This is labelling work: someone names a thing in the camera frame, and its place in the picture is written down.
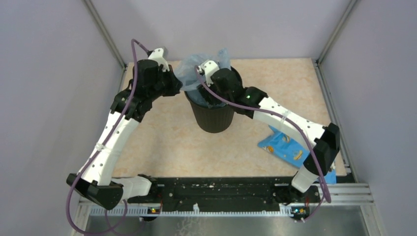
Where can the black plastic trash bin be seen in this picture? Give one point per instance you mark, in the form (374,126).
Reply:
(212,119)

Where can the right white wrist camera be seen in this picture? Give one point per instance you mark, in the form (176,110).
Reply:
(208,68)

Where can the translucent blue trash bag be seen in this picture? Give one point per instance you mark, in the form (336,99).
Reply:
(185,71)

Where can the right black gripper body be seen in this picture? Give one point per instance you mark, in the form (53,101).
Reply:
(206,95)

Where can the white cable duct rail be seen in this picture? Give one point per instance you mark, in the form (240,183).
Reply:
(145,211)

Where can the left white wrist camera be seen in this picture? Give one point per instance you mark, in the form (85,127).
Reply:
(159,55)

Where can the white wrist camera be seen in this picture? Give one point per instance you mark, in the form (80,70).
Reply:
(159,55)
(208,68)

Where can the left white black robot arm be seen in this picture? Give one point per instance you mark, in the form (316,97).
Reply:
(94,181)

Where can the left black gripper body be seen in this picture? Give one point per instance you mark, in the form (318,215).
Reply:
(165,86)

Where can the blue patterned cloth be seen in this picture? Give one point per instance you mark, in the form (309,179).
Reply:
(289,150)

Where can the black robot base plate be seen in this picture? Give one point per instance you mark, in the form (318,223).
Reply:
(216,194)

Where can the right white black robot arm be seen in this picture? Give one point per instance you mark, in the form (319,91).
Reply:
(322,141)

